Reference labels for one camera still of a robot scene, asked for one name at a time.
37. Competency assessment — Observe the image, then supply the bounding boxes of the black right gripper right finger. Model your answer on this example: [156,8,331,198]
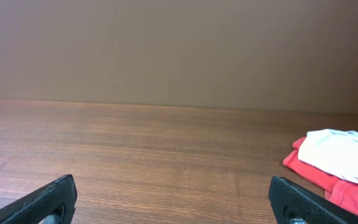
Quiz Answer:
[268,175,358,224]

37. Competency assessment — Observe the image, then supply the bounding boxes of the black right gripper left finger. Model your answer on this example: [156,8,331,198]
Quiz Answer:
[0,174,77,224]

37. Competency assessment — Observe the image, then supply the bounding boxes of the red t-shirt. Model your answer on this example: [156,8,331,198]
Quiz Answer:
[283,137,358,215]

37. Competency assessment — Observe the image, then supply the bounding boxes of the white t-shirt black print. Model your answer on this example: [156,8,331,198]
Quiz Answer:
[298,129,358,184]

